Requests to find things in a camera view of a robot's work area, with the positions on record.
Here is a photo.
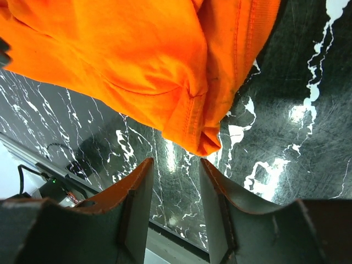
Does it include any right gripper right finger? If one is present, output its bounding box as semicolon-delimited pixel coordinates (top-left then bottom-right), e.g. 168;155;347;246
200;159;351;263

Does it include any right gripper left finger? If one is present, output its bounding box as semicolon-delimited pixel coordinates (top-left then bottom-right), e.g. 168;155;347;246
1;158;153;263

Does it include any orange t shirt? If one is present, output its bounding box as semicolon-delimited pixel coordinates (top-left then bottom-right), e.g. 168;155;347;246
1;1;281;156

